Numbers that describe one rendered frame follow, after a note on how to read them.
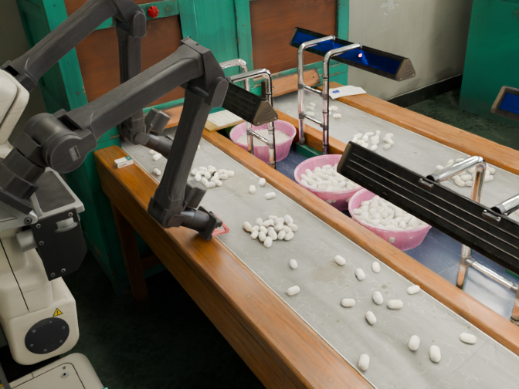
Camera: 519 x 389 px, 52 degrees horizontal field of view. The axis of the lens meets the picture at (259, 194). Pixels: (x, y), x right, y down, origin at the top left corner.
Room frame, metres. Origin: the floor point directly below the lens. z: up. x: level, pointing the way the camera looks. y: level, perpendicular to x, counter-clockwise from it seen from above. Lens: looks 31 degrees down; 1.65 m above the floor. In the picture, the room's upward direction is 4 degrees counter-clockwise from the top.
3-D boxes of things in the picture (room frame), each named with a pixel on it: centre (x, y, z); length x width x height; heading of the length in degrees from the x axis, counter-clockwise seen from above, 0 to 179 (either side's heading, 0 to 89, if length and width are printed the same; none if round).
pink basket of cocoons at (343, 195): (1.60, -0.26, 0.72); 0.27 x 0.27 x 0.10
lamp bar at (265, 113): (1.69, 0.12, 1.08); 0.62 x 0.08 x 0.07; 31
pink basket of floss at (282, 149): (1.98, -0.03, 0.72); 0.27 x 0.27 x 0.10
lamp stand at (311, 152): (1.93, -0.29, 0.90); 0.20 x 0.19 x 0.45; 31
